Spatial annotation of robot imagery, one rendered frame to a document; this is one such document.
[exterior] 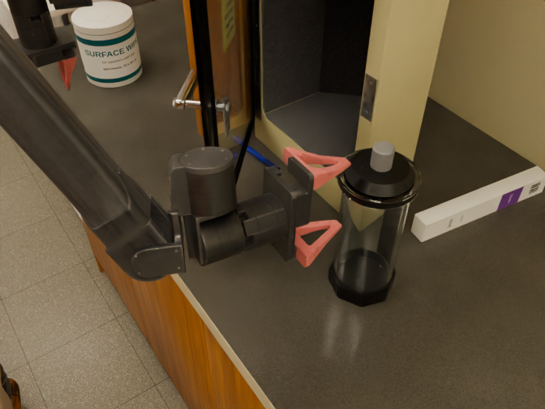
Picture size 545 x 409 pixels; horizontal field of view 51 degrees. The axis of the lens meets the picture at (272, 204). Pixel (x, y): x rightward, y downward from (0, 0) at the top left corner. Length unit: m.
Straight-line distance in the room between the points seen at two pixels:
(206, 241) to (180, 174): 0.08
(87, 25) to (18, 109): 0.76
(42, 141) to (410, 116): 0.55
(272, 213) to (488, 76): 0.72
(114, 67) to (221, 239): 0.78
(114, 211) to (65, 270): 1.68
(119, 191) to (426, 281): 0.53
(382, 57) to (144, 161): 0.55
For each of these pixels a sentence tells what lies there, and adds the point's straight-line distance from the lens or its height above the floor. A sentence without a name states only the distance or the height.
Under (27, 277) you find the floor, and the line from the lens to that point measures 2.29.
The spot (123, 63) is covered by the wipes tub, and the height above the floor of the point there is 1.00.
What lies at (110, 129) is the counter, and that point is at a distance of 1.24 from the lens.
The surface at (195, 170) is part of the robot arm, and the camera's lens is 0.58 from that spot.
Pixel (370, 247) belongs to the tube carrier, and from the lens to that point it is 0.78.
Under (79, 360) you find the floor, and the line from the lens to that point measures 2.01.
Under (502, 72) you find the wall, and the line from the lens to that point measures 1.23.
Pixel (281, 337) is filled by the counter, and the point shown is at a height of 0.94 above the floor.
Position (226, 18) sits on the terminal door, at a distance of 0.83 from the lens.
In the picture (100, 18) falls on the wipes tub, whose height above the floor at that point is 1.09.
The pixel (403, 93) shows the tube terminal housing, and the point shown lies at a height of 1.20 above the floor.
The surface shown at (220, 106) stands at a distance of 0.80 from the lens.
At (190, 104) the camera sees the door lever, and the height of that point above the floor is 1.20.
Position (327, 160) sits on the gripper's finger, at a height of 1.22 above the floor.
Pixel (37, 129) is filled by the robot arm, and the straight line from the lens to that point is 0.57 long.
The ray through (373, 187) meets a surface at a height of 1.18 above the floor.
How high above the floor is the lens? 1.65
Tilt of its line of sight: 44 degrees down
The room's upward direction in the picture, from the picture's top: straight up
